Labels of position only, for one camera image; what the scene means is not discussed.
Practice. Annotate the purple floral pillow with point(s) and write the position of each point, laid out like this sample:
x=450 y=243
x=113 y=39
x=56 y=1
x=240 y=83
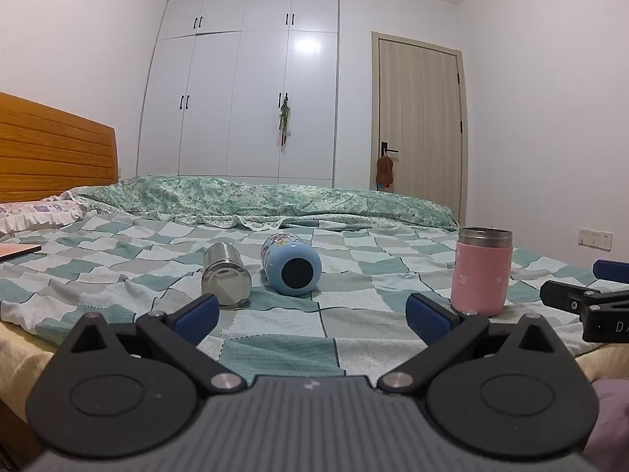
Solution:
x=39 y=209

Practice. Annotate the white wardrobe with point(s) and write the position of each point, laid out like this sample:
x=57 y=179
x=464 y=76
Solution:
x=231 y=88

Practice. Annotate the green hanging ornament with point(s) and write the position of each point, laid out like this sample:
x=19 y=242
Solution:
x=284 y=118

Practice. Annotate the silver steel cup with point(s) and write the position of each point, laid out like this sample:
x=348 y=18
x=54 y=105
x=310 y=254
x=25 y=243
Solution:
x=225 y=275

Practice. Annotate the wooden headboard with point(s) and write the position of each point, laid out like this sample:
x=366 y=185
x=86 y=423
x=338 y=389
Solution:
x=54 y=152

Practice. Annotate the brown hanging pouch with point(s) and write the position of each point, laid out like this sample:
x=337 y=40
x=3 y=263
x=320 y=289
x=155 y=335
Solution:
x=385 y=169

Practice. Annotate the white wall socket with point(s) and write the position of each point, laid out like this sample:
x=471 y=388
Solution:
x=595 y=238

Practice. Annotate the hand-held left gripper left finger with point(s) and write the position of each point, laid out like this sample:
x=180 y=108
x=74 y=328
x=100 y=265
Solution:
x=199 y=315

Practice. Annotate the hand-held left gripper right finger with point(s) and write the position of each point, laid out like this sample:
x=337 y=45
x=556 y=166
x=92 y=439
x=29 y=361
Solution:
x=426 y=317

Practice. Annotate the pink flat book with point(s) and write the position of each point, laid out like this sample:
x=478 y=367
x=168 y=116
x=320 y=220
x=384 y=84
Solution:
x=17 y=251

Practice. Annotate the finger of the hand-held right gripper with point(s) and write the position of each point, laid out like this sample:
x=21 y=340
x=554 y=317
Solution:
x=612 y=271
x=565 y=295

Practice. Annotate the beige wooden door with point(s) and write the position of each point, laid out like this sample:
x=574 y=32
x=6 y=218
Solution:
x=422 y=123

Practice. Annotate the purple cloth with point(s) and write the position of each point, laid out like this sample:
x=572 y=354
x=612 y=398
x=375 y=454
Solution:
x=612 y=418

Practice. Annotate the pink cup with steel rim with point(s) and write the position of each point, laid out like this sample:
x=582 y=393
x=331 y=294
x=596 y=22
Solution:
x=480 y=280

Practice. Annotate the blue printed cup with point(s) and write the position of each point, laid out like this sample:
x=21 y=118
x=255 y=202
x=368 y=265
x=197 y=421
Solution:
x=291 y=264

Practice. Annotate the yellow mattress cover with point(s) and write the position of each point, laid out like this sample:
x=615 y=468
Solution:
x=22 y=354

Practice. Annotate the green floral quilt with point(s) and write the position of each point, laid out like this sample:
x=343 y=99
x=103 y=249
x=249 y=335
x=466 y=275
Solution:
x=275 y=201

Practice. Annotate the green checkered bed sheet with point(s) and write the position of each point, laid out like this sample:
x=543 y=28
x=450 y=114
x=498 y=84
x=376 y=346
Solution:
x=344 y=314

